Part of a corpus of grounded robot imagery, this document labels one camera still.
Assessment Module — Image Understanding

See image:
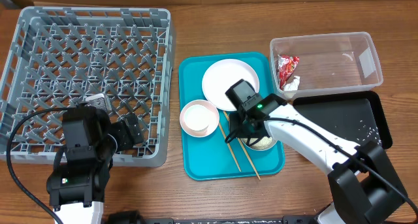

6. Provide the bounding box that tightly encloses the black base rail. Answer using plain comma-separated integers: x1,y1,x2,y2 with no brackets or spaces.
104,210,327,224

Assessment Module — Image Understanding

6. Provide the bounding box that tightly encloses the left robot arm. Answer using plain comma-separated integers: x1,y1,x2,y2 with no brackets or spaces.
46,106,144,223

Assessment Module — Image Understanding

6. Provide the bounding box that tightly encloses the red ketchup packet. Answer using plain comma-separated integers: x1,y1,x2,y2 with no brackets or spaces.
278,55,300,90

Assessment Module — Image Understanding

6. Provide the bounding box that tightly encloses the grey plastic dish rack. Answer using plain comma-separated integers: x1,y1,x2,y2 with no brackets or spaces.
1,7,175,167

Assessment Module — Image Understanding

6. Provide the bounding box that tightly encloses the white napkin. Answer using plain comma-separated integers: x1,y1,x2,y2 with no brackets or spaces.
283,76,300,91

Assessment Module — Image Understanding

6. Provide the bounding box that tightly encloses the white paper cup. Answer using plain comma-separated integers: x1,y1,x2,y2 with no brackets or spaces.
184,104,209,131

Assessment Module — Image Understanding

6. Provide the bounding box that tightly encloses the black tray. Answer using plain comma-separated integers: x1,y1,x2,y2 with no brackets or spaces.
293,91,393,149

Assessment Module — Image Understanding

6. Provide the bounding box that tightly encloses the pink bowl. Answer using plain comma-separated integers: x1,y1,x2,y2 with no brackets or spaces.
180,99,219,138

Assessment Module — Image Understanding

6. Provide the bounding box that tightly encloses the clear plastic bin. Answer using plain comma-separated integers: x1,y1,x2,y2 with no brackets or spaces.
270,32,383,100

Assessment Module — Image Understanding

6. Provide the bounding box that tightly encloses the white round plate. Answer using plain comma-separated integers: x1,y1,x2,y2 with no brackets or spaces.
202,59,260,111

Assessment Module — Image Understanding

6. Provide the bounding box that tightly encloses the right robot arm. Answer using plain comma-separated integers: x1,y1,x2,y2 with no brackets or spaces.
226,90,416,223

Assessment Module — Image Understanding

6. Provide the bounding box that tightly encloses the wooden chopstick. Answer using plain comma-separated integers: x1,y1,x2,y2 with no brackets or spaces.
223,111,261,180
218,123,242,172

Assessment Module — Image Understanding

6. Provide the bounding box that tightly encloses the grey bowl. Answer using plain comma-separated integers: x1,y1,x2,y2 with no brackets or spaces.
240,136,277,151

